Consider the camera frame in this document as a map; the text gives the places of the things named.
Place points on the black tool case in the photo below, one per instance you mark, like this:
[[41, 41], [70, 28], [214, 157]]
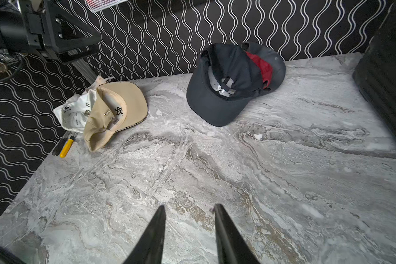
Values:
[[375, 74]]

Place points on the cream cap with text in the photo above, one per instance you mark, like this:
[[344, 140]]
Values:
[[98, 82]]

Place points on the grey and red cap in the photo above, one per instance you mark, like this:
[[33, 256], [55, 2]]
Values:
[[271, 65]]

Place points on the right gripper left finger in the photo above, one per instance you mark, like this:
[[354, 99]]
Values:
[[149, 248]]

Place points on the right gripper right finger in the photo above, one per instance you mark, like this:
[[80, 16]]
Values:
[[231, 247]]

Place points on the white cap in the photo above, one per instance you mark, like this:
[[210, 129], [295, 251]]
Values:
[[74, 113]]

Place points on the aluminium frame post left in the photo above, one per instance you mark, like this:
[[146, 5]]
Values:
[[85, 70]]

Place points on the dark navy cap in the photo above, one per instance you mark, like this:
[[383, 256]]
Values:
[[224, 82]]

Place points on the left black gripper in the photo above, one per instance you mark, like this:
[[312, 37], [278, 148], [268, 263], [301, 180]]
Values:
[[53, 31]]

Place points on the tan cap with logo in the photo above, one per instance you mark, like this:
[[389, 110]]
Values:
[[118, 106]]

